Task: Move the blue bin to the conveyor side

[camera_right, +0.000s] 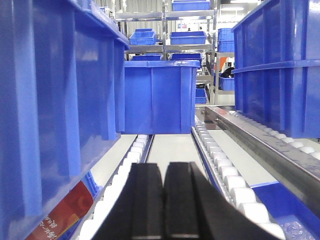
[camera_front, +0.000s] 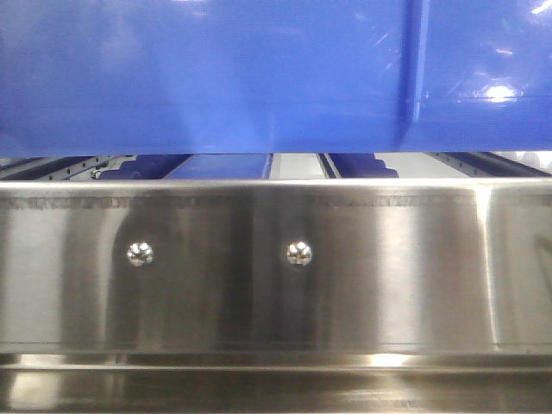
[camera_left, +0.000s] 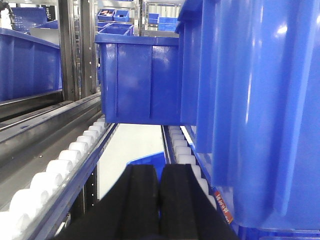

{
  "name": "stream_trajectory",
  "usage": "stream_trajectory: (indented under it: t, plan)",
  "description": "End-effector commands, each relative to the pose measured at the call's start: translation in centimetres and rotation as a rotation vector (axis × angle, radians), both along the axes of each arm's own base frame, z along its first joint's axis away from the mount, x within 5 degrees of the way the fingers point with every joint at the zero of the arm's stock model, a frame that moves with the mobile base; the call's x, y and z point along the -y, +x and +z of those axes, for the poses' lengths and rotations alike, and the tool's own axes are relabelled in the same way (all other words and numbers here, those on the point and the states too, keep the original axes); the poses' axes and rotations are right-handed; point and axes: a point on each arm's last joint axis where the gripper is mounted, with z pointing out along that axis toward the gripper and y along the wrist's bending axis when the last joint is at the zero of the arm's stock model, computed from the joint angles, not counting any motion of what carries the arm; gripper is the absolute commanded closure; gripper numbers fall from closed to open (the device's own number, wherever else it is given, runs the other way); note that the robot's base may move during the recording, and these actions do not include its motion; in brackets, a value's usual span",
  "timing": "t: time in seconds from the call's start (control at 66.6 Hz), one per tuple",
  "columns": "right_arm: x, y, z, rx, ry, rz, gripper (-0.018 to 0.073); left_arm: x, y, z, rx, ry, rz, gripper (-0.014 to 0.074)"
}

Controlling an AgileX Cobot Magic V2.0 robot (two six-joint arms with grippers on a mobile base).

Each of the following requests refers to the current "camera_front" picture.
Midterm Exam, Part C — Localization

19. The stainless steel conveyor side panel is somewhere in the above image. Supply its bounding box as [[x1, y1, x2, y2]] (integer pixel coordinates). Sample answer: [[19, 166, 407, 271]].
[[1, 179, 551, 413]]

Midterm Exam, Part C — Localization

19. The large blue plastic bin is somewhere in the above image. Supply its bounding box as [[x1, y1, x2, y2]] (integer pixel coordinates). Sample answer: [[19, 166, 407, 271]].
[[1, 1, 551, 157]]

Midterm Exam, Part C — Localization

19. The round steel bolt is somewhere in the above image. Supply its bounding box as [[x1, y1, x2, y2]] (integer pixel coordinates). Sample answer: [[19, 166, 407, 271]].
[[286, 241, 313, 267], [126, 241, 154, 267]]

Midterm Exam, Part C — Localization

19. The left round steel bolt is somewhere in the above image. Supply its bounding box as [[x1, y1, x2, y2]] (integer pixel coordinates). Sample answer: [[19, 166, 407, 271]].
[[126, 241, 154, 267]]

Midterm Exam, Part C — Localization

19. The right round steel bolt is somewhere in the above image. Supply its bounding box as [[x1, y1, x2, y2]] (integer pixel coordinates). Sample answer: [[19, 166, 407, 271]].
[[286, 241, 313, 267]]

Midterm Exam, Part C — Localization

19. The blue conveyor belt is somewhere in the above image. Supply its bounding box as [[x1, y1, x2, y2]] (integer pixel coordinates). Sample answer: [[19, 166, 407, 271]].
[[91, 154, 398, 180]]

